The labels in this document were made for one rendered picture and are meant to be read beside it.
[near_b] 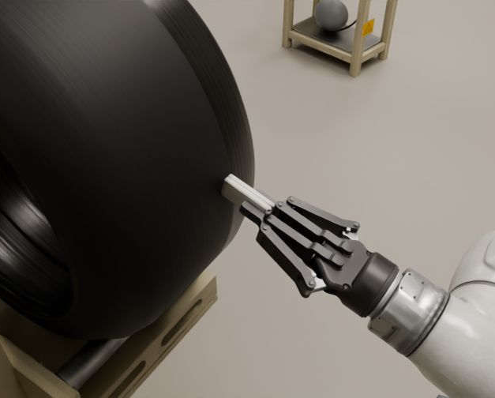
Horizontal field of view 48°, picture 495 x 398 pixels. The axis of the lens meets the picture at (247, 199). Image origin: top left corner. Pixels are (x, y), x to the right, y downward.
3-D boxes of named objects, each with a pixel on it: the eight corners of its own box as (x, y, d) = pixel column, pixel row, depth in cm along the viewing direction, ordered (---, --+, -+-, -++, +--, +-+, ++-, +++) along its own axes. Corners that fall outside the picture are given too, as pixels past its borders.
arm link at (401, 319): (430, 334, 58) (382, 300, 59) (394, 368, 65) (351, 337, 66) (459, 279, 64) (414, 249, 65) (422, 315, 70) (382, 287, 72)
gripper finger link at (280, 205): (350, 254, 66) (355, 248, 66) (275, 200, 68) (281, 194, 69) (339, 272, 69) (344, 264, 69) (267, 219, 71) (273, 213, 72)
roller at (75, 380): (65, 391, 83) (44, 374, 84) (70, 405, 86) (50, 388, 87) (207, 249, 104) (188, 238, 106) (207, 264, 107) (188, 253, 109)
